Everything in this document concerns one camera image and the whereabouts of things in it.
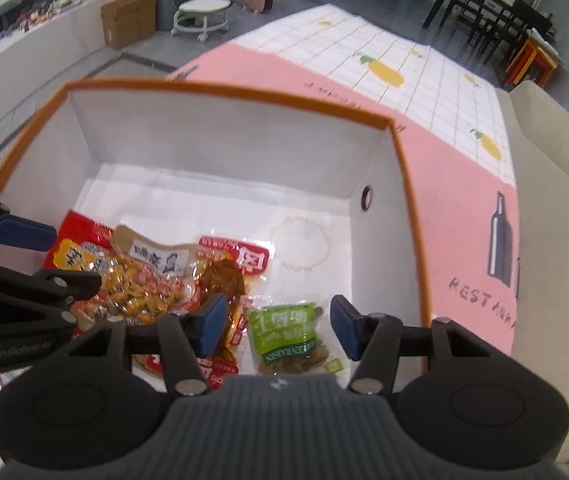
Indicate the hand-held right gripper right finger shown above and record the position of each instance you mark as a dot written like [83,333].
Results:
[342,327]

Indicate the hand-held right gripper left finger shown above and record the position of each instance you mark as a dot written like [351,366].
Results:
[213,325]

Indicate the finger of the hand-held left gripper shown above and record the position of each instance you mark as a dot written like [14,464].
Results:
[24,232]
[77,284]

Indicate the brown meat snack packet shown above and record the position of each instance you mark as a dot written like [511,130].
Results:
[224,280]

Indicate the large red snack packet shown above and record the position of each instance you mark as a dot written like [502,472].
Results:
[82,237]

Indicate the red labelled snack packet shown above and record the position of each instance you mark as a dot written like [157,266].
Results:
[217,377]

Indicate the green raisin packet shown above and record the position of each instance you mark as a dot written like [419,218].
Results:
[289,345]

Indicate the beige peanut packet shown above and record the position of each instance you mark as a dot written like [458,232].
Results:
[144,280]

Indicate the orange cardboard box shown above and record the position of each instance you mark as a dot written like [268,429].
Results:
[239,160]

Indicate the white television cabinet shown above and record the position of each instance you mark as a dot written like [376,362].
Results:
[39,60]

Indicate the row of small figurines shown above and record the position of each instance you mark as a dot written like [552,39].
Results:
[29,14]

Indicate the beige sofa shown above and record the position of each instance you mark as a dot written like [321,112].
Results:
[554,260]

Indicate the brown cardboard carton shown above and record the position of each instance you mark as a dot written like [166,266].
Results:
[129,20]

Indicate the white round rolling stool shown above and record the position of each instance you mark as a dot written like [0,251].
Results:
[202,10]

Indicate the orange stool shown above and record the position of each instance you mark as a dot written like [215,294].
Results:
[534,62]

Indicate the black dining chair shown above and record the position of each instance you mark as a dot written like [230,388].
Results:
[524,35]
[489,20]

